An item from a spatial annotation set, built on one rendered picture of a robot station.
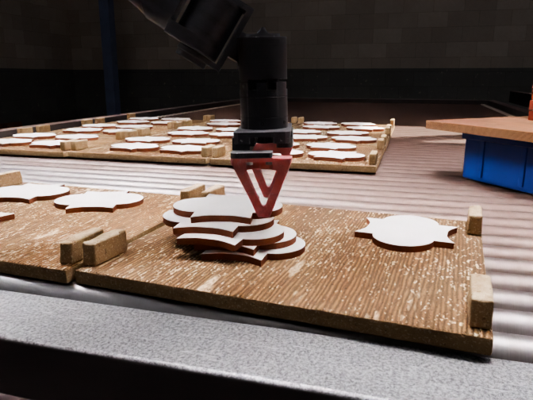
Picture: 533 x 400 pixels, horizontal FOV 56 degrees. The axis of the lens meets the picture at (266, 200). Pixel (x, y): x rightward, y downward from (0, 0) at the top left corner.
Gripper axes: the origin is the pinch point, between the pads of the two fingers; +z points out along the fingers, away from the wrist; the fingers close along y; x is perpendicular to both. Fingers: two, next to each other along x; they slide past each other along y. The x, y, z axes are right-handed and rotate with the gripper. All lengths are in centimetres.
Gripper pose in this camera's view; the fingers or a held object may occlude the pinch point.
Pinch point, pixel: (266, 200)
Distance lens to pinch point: 63.4
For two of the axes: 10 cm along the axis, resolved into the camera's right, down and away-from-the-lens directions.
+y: -0.7, 2.5, -9.7
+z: 0.3, 9.7, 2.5
